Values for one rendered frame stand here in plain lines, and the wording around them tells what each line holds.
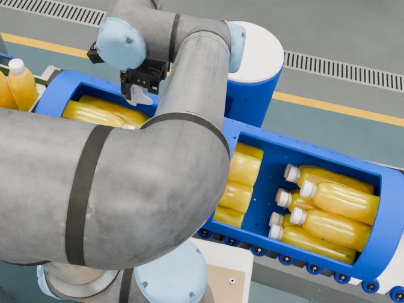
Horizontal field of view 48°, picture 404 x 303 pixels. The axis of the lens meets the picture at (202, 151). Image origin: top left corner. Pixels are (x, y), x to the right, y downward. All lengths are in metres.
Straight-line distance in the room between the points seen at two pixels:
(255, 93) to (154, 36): 0.84
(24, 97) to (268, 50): 0.78
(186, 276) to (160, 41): 0.36
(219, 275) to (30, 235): 0.67
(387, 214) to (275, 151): 0.35
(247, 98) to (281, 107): 1.29
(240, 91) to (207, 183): 1.11
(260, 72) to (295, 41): 1.76
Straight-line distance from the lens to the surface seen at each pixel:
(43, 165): 0.34
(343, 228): 1.12
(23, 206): 0.34
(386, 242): 1.09
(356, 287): 1.32
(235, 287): 0.98
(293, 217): 1.11
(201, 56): 0.57
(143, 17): 0.70
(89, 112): 1.13
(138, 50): 0.68
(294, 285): 1.33
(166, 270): 0.73
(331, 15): 3.53
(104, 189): 0.33
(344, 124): 2.85
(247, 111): 1.56
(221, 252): 1.01
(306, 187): 1.09
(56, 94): 1.12
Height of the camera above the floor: 2.08
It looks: 56 degrees down
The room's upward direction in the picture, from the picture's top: 11 degrees clockwise
